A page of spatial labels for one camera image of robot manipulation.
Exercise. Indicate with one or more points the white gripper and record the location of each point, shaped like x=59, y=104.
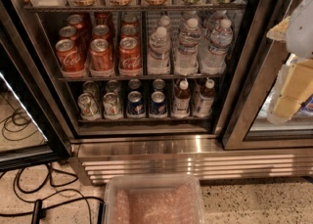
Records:
x=300, y=28

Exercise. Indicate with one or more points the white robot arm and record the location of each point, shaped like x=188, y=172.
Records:
x=299, y=36

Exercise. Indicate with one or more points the right sliding fridge door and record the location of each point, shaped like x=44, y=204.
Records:
x=256, y=71

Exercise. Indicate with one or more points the back right pepsi can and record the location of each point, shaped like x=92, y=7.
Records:
x=158, y=85

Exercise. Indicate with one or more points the front right blue pepsi can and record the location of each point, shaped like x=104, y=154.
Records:
x=158, y=104

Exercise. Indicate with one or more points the blue pepsi can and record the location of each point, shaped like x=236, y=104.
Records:
x=158, y=104
x=135, y=104

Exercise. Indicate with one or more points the steel fridge bottom grille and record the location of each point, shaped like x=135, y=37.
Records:
x=96, y=163

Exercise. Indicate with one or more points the second row right coke can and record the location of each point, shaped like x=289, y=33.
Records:
x=129, y=31

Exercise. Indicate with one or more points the second row coke can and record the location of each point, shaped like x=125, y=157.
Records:
x=129, y=31
x=102, y=31
x=70, y=32

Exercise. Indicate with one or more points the back left pepsi can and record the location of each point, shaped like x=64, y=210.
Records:
x=134, y=85

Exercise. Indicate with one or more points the front left blue pepsi can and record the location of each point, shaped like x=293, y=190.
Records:
x=135, y=104

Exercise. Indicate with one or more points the green soda can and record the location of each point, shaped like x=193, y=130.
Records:
x=92, y=88
x=89, y=109
x=112, y=106
x=113, y=86

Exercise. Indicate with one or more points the second row middle coke can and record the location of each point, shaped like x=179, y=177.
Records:
x=102, y=31

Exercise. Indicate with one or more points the back left green soda can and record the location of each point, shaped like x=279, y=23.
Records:
x=92, y=88

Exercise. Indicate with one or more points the front left green soda can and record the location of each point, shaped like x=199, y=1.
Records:
x=89, y=109

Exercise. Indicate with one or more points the second row left coke can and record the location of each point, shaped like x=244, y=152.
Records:
x=70, y=32

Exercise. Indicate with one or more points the open glass fridge door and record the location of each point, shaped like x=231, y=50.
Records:
x=29, y=134

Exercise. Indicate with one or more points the back right water bottle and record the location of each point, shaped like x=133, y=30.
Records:
x=214, y=20

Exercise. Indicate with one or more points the water bottle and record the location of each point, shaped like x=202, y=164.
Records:
x=214, y=20
x=186, y=51
x=165, y=22
x=213, y=58
x=159, y=52

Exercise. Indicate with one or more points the front right water bottle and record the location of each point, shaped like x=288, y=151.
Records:
x=213, y=58

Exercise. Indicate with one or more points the front middle water bottle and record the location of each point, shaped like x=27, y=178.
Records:
x=186, y=51

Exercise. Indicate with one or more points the right brown juice bottle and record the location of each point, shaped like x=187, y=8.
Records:
x=203, y=98

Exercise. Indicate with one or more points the brown juice bottle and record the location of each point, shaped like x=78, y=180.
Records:
x=181, y=99
x=203, y=98

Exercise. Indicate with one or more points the back left water bottle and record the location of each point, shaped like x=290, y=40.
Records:
x=165, y=22

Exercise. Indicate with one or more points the left brown juice bottle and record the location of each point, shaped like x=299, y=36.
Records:
x=181, y=99

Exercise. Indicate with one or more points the front left water bottle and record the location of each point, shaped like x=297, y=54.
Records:
x=159, y=52

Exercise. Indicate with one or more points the clear plastic bin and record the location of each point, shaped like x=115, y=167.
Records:
x=154, y=199

